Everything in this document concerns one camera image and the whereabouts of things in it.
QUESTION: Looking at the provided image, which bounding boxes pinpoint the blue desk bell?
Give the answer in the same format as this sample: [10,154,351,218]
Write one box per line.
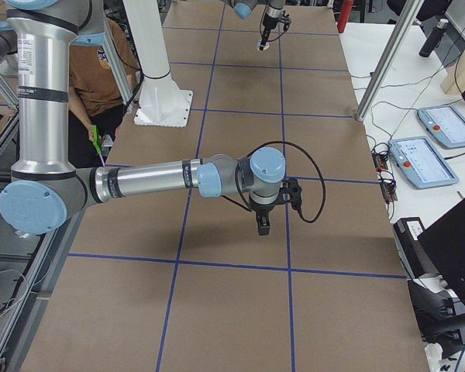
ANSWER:
[257,41,270,51]

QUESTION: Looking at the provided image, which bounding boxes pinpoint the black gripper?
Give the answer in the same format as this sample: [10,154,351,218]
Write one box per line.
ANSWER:
[258,15,277,49]
[249,195,281,236]

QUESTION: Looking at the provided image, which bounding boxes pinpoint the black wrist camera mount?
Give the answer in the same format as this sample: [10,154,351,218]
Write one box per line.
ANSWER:
[280,177,302,212]
[279,11,291,33]

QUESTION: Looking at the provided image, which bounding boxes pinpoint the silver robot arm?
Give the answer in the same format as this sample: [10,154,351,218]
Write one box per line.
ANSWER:
[0,1,286,236]

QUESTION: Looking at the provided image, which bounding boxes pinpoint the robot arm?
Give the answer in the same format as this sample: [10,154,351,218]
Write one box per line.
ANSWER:
[222,0,291,51]

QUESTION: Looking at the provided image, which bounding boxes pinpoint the brown paper table mat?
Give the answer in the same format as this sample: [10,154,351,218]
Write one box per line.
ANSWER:
[22,2,429,371]

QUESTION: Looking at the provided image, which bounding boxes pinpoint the wooden board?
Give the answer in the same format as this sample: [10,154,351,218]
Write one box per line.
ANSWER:
[441,50,465,95]

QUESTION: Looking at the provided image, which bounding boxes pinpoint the black box with label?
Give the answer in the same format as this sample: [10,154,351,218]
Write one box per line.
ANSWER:
[392,217,435,278]

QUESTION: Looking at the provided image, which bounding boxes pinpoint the orange black usb hub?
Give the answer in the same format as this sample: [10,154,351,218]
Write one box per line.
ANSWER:
[372,152,388,171]

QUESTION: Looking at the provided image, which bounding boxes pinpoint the near teach pendant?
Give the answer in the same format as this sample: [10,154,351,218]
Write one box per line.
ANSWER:
[389,136,459,189]

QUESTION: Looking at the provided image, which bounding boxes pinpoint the far teach pendant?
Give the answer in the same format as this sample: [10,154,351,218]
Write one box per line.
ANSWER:
[417,105,465,149]

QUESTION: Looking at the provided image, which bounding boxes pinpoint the black water bottle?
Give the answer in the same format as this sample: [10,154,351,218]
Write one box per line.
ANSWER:
[418,18,450,57]

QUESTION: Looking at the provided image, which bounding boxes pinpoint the black usb hub lower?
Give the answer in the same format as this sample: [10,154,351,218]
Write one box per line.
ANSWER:
[380,179,398,204]

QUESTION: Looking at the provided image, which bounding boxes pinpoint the green handheld tool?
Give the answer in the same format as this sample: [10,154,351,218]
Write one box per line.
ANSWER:
[91,125,105,166]

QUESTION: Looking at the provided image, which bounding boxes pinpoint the black laptop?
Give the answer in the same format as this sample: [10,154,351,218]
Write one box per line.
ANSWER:
[418,198,465,304]

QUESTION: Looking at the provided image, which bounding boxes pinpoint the person in brown shirt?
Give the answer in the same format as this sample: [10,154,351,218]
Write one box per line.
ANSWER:
[67,18,140,168]

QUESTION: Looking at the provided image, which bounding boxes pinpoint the aluminium frame post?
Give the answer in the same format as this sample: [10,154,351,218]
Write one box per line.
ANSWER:
[355,0,424,122]

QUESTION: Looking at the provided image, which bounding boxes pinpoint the teach pendant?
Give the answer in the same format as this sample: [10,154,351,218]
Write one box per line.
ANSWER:
[389,136,459,189]
[417,105,465,149]

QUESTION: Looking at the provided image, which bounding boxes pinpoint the red fire extinguisher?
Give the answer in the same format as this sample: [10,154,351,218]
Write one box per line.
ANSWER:
[337,0,353,33]

